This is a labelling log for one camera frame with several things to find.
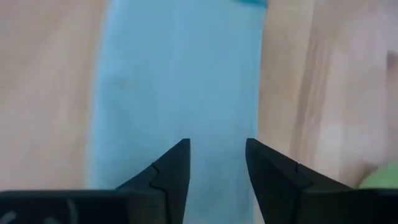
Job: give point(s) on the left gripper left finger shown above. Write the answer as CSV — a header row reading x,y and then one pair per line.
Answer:
x,y
93,207

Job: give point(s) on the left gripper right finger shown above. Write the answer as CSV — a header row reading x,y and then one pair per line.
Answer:
x,y
311,205

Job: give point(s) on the green microfiber towel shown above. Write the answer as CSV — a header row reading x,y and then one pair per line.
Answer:
x,y
382,179

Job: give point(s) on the blue towel with white tag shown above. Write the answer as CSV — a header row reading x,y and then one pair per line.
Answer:
x,y
180,77

